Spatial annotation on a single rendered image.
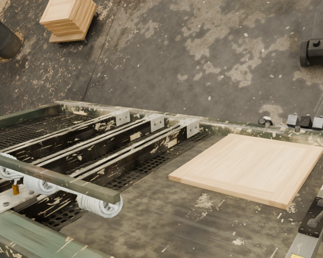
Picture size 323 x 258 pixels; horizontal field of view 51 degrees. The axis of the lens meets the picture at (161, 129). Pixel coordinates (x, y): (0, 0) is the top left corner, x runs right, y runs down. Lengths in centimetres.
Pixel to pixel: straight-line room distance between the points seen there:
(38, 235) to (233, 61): 252
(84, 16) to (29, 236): 364
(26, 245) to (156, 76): 272
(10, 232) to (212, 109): 226
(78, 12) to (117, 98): 122
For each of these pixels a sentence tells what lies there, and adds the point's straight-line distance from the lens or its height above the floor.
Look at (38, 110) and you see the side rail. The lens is 246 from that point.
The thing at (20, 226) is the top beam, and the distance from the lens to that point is 95.
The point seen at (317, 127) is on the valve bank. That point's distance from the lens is 183.
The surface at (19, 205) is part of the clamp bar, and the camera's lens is 109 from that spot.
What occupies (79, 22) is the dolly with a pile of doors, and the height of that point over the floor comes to 26.
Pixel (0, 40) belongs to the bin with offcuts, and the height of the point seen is 29.
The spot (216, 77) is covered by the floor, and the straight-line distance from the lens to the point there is 309.
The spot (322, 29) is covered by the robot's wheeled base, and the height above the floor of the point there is 17.
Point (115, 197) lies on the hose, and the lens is 67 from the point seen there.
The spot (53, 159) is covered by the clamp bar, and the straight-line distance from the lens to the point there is 142.
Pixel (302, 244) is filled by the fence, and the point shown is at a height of 151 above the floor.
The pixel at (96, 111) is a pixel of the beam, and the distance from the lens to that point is 230.
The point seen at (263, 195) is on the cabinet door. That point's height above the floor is 132.
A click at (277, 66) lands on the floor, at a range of 297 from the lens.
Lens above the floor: 243
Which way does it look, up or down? 52 degrees down
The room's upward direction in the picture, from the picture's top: 50 degrees counter-clockwise
